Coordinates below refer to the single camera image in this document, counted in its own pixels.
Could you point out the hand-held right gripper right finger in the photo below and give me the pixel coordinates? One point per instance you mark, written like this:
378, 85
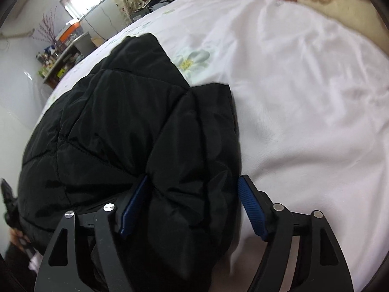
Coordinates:
252, 206

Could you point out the orange box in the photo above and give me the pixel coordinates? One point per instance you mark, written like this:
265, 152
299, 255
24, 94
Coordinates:
71, 32

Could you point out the cluttered side desk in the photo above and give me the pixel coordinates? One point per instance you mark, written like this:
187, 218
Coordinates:
56, 64

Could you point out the dried branches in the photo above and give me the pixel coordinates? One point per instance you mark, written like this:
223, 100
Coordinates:
48, 27

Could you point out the person's left hand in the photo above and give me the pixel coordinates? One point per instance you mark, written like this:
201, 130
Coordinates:
16, 234

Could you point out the grey bin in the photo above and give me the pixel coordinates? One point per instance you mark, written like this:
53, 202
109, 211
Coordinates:
85, 43

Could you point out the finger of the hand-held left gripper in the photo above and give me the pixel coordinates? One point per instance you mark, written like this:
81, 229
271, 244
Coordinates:
7, 200

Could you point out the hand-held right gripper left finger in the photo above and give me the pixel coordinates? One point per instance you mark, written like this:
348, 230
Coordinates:
133, 206

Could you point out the black padded jacket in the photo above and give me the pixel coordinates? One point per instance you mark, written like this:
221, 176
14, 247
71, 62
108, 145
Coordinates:
121, 121

